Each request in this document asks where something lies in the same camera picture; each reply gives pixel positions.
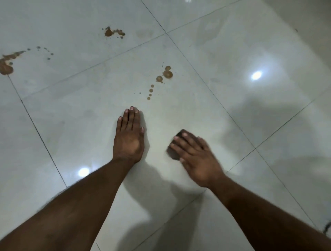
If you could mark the person's right forearm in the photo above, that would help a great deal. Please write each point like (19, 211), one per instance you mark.
(266, 222)

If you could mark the person's left hand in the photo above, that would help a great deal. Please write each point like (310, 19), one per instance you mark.
(129, 139)

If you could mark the person's right hand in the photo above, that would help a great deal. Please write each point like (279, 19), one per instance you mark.
(201, 163)

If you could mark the dark brown scrubbing sponge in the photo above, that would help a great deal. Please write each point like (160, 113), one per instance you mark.
(172, 154)

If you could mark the person's left forearm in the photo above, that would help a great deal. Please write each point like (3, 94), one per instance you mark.
(67, 212)

